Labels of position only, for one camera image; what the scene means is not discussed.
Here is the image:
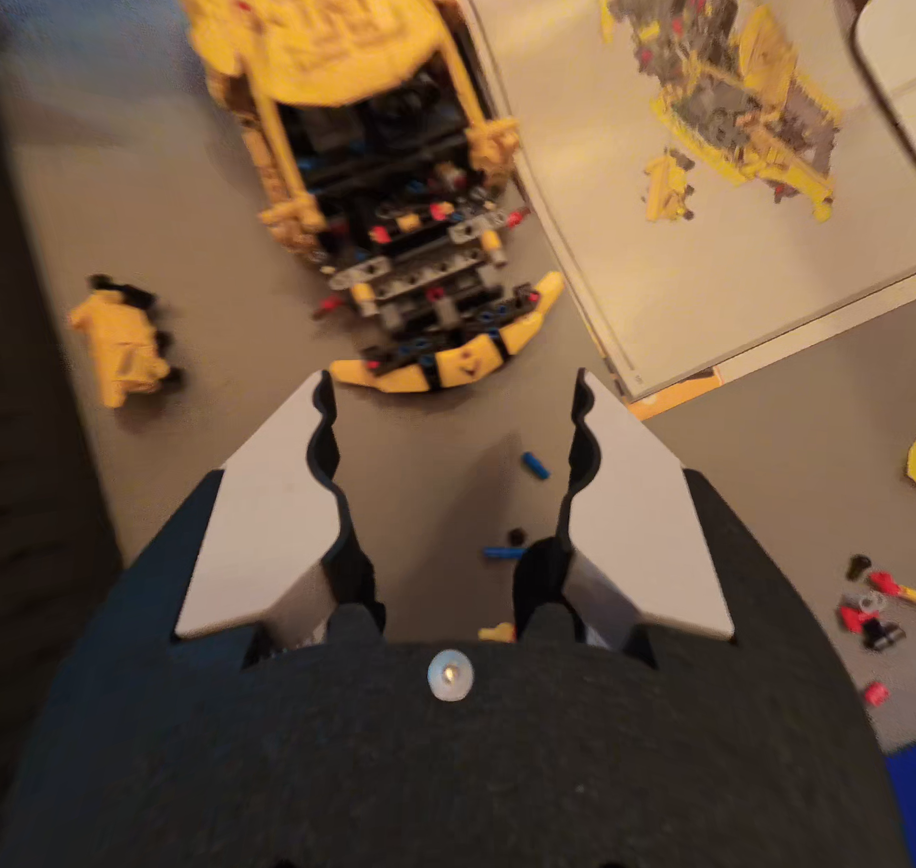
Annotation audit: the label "yellow paper sheet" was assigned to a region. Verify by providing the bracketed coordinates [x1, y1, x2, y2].
[627, 367, 724, 422]

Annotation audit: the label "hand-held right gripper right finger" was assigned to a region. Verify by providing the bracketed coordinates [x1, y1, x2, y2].
[513, 367, 737, 651]

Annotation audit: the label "yellow brick car model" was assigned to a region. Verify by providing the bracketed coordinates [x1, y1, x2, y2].
[165, 0, 569, 397]

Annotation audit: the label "scattered coloured brick pieces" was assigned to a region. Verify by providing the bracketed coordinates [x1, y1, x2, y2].
[480, 446, 916, 711]

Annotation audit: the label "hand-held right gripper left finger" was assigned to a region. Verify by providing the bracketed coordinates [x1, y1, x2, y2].
[175, 370, 385, 643]

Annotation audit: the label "yellow brick panel piece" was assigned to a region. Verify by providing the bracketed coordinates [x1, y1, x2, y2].
[68, 274, 187, 408]

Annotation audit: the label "open instruction booklet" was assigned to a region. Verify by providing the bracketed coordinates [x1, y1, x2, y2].
[447, 0, 916, 404]

